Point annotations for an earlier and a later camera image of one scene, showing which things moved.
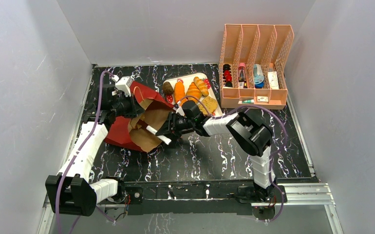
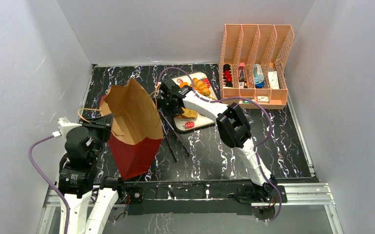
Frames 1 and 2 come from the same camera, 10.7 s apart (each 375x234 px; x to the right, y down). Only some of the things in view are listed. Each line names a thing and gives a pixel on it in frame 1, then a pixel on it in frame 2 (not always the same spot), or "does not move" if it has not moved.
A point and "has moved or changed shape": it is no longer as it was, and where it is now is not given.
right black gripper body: [170, 125] -> [165, 99]
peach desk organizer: [254, 65] does not move
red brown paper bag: [131, 132] has moved or changed shape
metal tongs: [161, 138] -> [165, 124]
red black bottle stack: [227, 77] does not move
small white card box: [262, 99] does not move
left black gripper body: [125, 107] -> [99, 136]
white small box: [272, 79] does not move
